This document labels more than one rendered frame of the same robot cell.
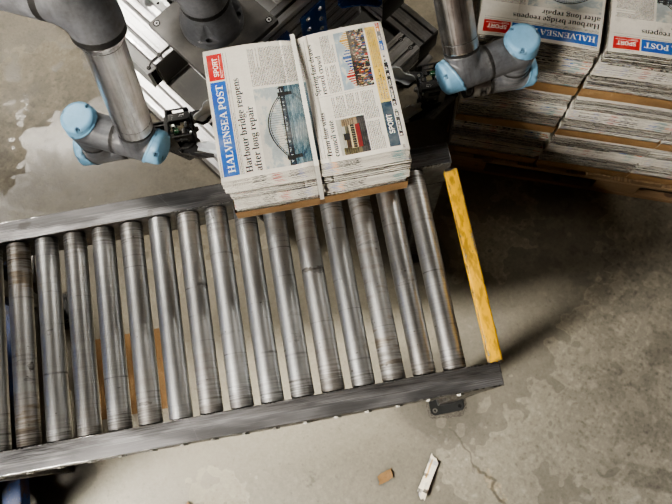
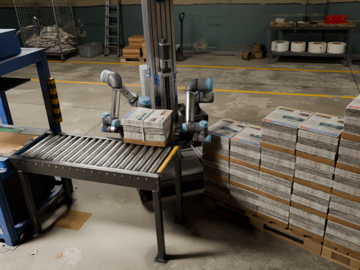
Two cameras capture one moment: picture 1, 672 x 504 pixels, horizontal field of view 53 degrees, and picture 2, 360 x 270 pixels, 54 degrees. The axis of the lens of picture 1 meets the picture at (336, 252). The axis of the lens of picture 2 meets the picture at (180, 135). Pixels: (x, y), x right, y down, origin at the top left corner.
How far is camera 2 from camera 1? 2.32 m
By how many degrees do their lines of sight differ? 51
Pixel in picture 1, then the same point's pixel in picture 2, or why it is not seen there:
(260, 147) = (133, 117)
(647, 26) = (243, 137)
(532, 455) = not seen: outside the picture
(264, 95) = (141, 113)
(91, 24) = (114, 82)
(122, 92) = (114, 101)
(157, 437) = (73, 164)
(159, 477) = (59, 245)
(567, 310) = (220, 252)
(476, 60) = (190, 123)
